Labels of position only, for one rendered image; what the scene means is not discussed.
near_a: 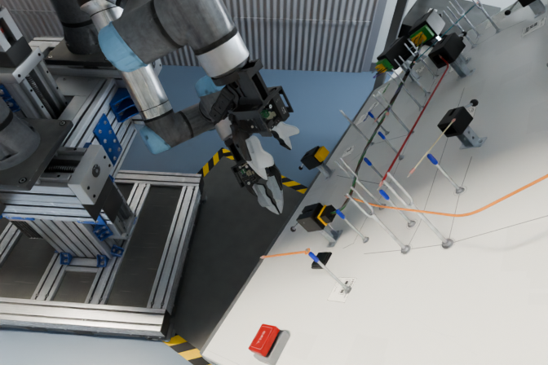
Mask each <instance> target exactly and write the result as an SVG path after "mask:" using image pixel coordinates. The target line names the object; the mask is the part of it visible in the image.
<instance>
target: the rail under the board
mask: <svg viewBox="0 0 548 365"><path fill-rule="evenodd" d="M373 92H374V90H372V91H371V93H370V94H369V96H368V98H367V99H366V100H365V102H364V103H363V105H362V106H361V108H360V110H359V111H358V113H357V114H356V115H355V117H354V118H353V120H352V122H354V121H355V119H356V118H357V116H358V115H359V113H360V111H361V110H362V108H363V107H364V106H365V104H366V103H367V101H368V99H369V97H370V96H371V94H372V93H373ZM350 127H351V124H350V125H349V126H348V127H347V129H346V131H345V132H344V134H343V135H342V137H341V138H340V139H339V141H338V143H337V144H336V146H335V147H334V149H333V151H332V152H331V153H330V154H329V157H328V158H327V160H326V161H325V164H327V162H328V161H329V159H330V157H331V156H332V155H333V153H334V151H335V150H336V148H337V147H338V145H339V144H340V143H341V141H342V140H343V138H344V136H345V134H346V133H347V131H348V130H349V129H350ZM320 173H321V172H320V171H319V172H318V173H317V175H316V176H315V177H314V179H313V180H312V182H311V184H310V185H309V187H308V188H307V190H306V191H305V193H304V194H303V196H302V198H301V199H300V201H299V202H298V203H297V205H296V206H295V208H294V210H293V211H292V213H291V214H290V215H289V217H288V218H287V220H286V221H285V224H284V225H283V227H282V228H281V229H280V231H279V232H278V234H277V235H276V237H275V239H274V240H273V241H272V243H271V244H270V246H269V247H268V249H267V251H266V252H265V254H264V256H267V254H268V253H269V251H270V250H271V248H272V246H273V245H274V243H275V242H276V240H277V239H278V237H279V236H280V234H281V232H282V231H283V230H284V229H285V227H286V225H287V223H288V222H289V220H290V219H291V218H292V216H293V215H294V213H295V211H296V210H297V208H298V207H299V205H300V204H301V202H302V201H303V199H304V197H305V196H306V194H307V193H308V192H309V190H310V188H311V187H312V185H313V183H314V182H315V181H316V179H317V178H318V176H319V175H320ZM263 260H264V258H261V260H260V261H259V263H258V265H257V266H256V267H255V268H254V270H253V272H252V273H251V275H250V277H249V278H248V279H247V280H246V282H245V284H244V285H243V287H242V289H241V290H240V292H239V293H238V294H237V296H236V298H235V299H234V301H233V302H232V304H231V305H230V306H229V308H228V310H227V311H226V313H225V314H224V316H223V317H222V318H221V320H220V322H219V324H218V325H217V327H216V328H215V330H214V331H213V332H212V334H211V335H210V337H209V339H208V340H207V342H206V343H205V344H204V346H203V347H202V349H201V351H200V355H201V356H202V358H203V359H204V360H206V361H207V362H208V363H210V364H211V365H218V364H216V363H213V362H211V361H210V360H208V359H207V358H205V357H204V356H203V355H202V354H203V353H204V351H205V350H206V347H207V346H208V344H209V343H210V342H211V340H212V339H213V337H214V335H215V334H216V332H217V331H218V330H219V328H220V326H221V325H222V323H223V321H224V320H225V319H226V318H227V316H228V314H229V312H230V311H231V309H232V308H233V306H234V305H235V304H236V302H237V300H238V299H239V297H240V295H241V294H242V293H243V291H244V290H245V288H246V286H247V285H248V283H249V282H250V281H251V279H252V277H253V276H254V274H255V272H256V271H257V269H258V268H259V267H260V265H261V264H262V262H263Z"/></svg>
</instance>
